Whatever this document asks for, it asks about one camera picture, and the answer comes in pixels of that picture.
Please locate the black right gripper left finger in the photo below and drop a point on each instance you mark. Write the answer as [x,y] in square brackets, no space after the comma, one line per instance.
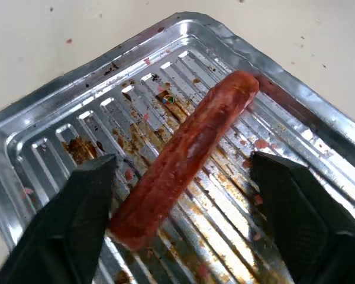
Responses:
[68,219]

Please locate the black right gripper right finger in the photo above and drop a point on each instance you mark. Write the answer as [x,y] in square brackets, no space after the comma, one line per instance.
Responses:
[304,219]

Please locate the red sausage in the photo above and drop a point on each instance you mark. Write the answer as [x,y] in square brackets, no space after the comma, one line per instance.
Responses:
[183,159]

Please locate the ribbed silver metal tray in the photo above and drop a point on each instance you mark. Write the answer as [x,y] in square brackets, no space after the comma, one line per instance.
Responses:
[195,142]

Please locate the small round multicoloured sticker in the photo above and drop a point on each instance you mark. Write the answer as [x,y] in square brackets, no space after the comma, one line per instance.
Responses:
[168,100]

